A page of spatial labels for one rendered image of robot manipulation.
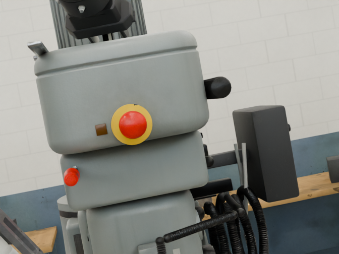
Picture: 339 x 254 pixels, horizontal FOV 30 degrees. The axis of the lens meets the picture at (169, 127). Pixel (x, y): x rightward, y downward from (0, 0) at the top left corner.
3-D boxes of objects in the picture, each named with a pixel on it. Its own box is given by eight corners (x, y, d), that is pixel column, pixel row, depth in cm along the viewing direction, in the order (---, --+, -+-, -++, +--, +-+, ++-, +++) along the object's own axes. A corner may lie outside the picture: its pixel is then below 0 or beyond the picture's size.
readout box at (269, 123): (305, 195, 142) (290, 103, 141) (267, 203, 141) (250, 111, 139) (279, 185, 161) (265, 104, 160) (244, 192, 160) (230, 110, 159)
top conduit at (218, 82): (233, 96, 99) (229, 74, 99) (207, 101, 99) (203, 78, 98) (188, 100, 144) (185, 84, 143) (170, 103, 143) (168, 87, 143)
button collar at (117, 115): (155, 140, 93) (148, 100, 92) (115, 148, 92) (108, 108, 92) (154, 140, 95) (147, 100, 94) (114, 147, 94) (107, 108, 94)
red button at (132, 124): (150, 136, 90) (145, 108, 89) (121, 141, 89) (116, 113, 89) (147, 135, 93) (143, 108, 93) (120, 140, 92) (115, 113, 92)
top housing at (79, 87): (219, 127, 96) (201, 23, 95) (47, 160, 93) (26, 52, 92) (176, 121, 142) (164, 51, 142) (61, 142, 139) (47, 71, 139)
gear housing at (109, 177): (213, 185, 106) (203, 127, 105) (68, 214, 103) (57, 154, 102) (183, 167, 139) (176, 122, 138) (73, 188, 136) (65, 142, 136)
